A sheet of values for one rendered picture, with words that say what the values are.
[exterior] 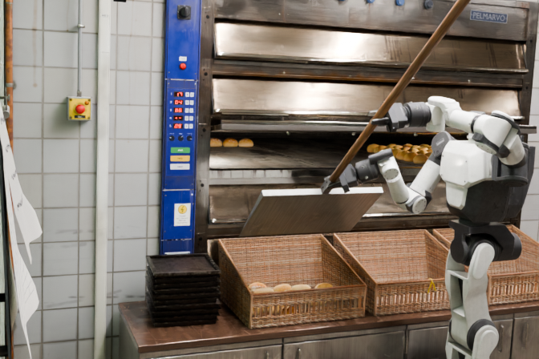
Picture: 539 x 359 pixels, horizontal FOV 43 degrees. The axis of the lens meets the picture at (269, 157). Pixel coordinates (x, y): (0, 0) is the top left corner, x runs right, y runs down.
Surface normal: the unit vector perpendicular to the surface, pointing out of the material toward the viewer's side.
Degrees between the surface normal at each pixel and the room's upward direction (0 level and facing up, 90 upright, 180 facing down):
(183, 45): 90
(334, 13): 90
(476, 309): 90
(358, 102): 70
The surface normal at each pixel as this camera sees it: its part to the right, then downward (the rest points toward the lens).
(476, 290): 0.46, 0.50
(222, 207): 0.35, -0.22
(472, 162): -0.46, 0.00
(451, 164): -0.95, 0.00
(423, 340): 0.36, 0.12
